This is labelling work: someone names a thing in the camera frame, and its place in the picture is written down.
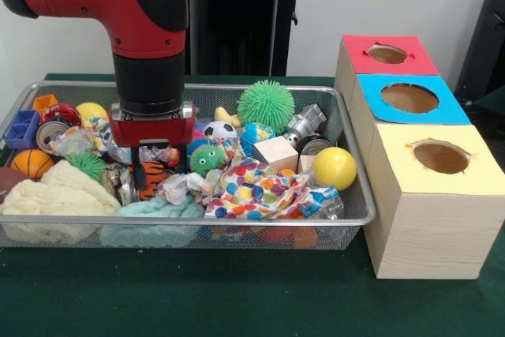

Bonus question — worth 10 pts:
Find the dark green tablecloth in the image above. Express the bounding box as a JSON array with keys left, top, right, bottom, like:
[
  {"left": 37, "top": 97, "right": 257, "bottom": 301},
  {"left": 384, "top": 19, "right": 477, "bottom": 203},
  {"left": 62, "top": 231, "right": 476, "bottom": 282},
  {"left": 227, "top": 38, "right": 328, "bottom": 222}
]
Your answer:
[{"left": 0, "top": 72, "right": 505, "bottom": 337}]

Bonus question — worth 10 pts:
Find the blue globe ball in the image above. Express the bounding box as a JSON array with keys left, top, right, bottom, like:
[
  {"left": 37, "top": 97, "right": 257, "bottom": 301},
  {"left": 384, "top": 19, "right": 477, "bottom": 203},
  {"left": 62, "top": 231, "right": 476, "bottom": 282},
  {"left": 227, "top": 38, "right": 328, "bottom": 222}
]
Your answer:
[{"left": 238, "top": 122, "right": 276, "bottom": 156}]

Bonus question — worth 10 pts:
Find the wooden cube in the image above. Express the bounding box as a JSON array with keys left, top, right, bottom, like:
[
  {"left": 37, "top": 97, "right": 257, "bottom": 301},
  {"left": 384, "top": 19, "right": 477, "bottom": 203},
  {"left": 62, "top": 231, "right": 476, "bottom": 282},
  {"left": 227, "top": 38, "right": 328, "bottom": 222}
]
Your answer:
[{"left": 252, "top": 135, "right": 300, "bottom": 174}]

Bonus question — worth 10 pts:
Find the black stand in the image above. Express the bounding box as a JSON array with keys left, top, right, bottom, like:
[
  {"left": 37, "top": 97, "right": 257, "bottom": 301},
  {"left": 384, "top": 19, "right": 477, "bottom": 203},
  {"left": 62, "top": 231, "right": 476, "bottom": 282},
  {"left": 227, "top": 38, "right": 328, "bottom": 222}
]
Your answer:
[{"left": 453, "top": 0, "right": 505, "bottom": 97}]

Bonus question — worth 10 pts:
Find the silver mesh bin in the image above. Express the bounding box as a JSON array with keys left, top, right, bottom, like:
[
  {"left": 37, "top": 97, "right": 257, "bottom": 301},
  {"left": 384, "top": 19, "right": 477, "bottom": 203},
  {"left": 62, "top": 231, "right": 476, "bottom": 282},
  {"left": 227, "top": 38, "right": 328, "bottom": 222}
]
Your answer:
[{"left": 0, "top": 81, "right": 376, "bottom": 251}]

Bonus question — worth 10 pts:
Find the green-covered side table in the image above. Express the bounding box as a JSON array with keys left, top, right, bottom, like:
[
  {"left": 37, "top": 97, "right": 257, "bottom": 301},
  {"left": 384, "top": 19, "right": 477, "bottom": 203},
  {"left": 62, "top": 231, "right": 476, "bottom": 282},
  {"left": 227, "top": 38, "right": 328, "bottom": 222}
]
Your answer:
[{"left": 471, "top": 86, "right": 505, "bottom": 117}]

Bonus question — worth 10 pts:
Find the large yellow ball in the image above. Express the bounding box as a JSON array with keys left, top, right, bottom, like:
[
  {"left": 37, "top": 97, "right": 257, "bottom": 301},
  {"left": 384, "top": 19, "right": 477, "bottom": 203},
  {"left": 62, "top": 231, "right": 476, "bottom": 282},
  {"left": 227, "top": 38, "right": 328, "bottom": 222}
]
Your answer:
[{"left": 312, "top": 146, "right": 358, "bottom": 191}]

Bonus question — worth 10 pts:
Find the green-headed spiky caterpillar toy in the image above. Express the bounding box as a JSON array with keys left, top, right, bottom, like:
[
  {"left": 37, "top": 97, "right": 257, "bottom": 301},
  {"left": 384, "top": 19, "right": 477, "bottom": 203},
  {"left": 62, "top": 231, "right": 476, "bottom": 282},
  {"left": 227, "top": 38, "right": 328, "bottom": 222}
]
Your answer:
[{"left": 187, "top": 137, "right": 232, "bottom": 177}]

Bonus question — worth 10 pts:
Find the purple plastic block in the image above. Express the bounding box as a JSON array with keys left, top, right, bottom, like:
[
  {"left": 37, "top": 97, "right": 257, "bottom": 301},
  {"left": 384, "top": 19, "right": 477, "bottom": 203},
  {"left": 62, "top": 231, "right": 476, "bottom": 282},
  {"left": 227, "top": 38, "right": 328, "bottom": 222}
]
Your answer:
[{"left": 4, "top": 109, "right": 42, "bottom": 152}]

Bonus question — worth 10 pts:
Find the wooden box with three holes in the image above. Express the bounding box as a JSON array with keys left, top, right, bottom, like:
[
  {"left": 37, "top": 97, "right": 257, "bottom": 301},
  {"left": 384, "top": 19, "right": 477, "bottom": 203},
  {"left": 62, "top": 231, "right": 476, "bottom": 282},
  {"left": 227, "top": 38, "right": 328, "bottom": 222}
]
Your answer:
[{"left": 334, "top": 34, "right": 505, "bottom": 280}]

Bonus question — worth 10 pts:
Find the large green spiky ball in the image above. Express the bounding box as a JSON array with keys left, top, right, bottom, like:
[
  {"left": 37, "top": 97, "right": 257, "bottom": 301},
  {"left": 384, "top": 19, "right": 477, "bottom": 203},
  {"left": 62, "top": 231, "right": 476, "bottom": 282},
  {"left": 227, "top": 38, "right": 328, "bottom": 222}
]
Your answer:
[{"left": 237, "top": 79, "right": 296, "bottom": 136}]

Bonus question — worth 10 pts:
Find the cream knitted cloth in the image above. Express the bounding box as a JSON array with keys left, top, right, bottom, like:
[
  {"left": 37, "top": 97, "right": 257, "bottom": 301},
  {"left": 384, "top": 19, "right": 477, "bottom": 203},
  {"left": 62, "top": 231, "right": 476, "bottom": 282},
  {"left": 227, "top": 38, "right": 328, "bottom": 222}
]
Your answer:
[{"left": 0, "top": 159, "right": 122, "bottom": 216}]

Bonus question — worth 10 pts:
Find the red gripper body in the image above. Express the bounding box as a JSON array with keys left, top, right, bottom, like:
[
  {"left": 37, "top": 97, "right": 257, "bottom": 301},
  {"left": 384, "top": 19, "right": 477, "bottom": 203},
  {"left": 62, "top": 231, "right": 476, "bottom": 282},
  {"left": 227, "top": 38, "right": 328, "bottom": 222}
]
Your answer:
[{"left": 108, "top": 113, "right": 198, "bottom": 149}]

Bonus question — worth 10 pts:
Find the polka dot cloth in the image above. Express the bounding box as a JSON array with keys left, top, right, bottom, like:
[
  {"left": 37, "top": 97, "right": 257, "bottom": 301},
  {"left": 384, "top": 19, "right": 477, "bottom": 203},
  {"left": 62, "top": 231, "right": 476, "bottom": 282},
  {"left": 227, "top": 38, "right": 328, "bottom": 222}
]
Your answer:
[{"left": 204, "top": 154, "right": 316, "bottom": 220}]

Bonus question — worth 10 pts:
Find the orange striped tiger plush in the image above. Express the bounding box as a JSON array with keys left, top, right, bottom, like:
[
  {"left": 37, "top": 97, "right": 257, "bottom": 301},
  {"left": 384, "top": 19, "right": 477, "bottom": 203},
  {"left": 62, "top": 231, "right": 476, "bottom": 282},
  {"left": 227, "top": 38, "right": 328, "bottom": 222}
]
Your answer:
[{"left": 133, "top": 159, "right": 173, "bottom": 203}]

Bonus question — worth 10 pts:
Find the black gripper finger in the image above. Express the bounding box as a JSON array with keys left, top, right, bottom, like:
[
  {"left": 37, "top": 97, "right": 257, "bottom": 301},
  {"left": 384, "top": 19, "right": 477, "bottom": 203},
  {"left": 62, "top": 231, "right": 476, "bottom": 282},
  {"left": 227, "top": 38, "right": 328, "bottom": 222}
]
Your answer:
[
  {"left": 175, "top": 143, "right": 189, "bottom": 175},
  {"left": 131, "top": 146, "right": 147, "bottom": 191}
]

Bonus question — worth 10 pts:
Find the small soccer ball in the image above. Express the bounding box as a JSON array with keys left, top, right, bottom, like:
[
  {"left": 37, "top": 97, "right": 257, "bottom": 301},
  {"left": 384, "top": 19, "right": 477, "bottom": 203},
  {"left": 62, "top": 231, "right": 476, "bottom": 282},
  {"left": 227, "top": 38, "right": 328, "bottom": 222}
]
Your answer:
[{"left": 203, "top": 120, "right": 239, "bottom": 140}]

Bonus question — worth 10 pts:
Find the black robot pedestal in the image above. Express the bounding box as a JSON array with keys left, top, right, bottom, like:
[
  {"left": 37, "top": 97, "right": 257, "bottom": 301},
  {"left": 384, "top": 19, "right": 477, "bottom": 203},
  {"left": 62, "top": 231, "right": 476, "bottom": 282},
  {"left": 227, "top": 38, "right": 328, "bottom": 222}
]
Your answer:
[{"left": 181, "top": 0, "right": 319, "bottom": 77}]

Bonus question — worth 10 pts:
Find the small orange basketball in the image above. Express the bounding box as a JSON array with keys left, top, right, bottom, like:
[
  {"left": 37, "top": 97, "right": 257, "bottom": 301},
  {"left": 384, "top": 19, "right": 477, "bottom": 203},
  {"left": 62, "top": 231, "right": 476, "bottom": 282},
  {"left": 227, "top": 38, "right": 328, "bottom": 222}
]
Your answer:
[{"left": 10, "top": 149, "right": 55, "bottom": 181}]

